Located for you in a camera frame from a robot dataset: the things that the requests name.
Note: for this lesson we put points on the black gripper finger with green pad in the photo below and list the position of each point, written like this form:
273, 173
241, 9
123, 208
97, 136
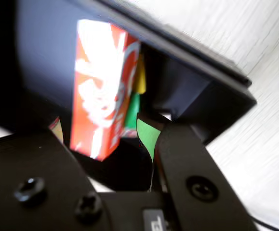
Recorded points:
189, 163
28, 173

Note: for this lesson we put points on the green wooden cube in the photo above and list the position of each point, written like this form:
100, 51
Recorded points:
132, 115

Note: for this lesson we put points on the yellow wooden cube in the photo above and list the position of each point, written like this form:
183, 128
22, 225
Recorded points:
141, 77

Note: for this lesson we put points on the red white printed box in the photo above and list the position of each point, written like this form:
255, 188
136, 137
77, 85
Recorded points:
96, 91

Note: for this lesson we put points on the black box tray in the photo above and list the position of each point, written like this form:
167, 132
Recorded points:
43, 60

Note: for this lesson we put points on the colourful printed USB stick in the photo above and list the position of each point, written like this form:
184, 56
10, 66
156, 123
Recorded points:
58, 131

